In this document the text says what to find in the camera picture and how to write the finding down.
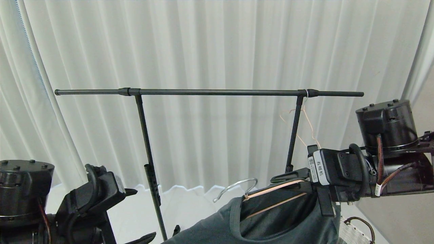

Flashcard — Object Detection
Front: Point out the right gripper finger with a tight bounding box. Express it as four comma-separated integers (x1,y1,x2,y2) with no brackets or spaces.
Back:
270,168,311,183

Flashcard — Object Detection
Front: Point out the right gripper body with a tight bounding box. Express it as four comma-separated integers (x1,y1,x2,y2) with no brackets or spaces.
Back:
307,145,377,217

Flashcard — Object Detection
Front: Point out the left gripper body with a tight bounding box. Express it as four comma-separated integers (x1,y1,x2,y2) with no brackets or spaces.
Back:
70,211,117,244

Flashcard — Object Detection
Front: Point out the pink clothes hanger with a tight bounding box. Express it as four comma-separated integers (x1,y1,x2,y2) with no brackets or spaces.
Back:
213,179,307,219
280,98,321,149

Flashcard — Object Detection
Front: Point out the dark grey t-shirt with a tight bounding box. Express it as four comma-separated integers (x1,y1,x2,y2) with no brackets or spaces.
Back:
163,181,341,244

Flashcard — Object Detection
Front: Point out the white laundry basket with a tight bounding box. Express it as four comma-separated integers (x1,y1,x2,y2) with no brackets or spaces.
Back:
337,217,376,244

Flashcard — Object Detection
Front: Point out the black clothes rack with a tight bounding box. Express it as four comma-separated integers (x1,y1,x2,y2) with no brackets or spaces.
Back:
54,87,365,242

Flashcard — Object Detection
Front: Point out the white curtain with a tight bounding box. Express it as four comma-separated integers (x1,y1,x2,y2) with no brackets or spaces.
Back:
0,0,434,194

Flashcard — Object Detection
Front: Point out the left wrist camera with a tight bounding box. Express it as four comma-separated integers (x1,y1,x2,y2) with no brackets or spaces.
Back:
56,164,127,231

